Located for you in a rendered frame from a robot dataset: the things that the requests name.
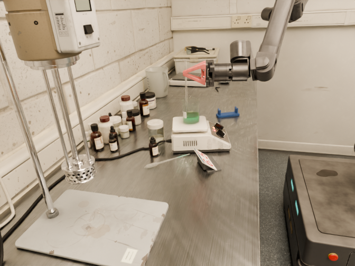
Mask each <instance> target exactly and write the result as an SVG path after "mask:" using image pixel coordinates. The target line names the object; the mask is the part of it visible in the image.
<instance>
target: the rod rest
mask: <svg viewBox="0 0 355 266"><path fill-rule="evenodd" d="M216 116H217V117H218V118H225V117H234V116H239V113H238V108H237V107H235V111H234V112H224V113H221V110H220V109H219V108H218V113H217V114H216Z"/></svg>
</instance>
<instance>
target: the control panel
mask: <svg viewBox="0 0 355 266"><path fill-rule="evenodd" d="M209 126H210V130H211V134H212V135H213V136H215V137H217V138H219V139H221V140H224V141H226V142H228V143H230V142H229V139H228V136H227V133H226V130H225V129H224V128H223V129H222V131H223V132H224V133H225V136H224V138H221V137H219V136H218V135H217V134H216V132H217V131H218V130H217V129H216V128H215V129H214V128H213V127H214V126H215V124H213V123H211V122H209ZM214 130H215V131H214Z"/></svg>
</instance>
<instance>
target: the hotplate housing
mask: <svg viewBox="0 0 355 266"><path fill-rule="evenodd" d="M207 125H208V131H201V132H172V136H171V137H172V139H168V140H166V143H172V150H173V153H195V151H194V149H196V150H198V151H200V152H211V151H230V148H231V144H230V143H228V142H226V141H224V140H221V139H219V138H217V137H215V136H213V135H212V134H211V130H210V126H209V121H208V120H207Z"/></svg>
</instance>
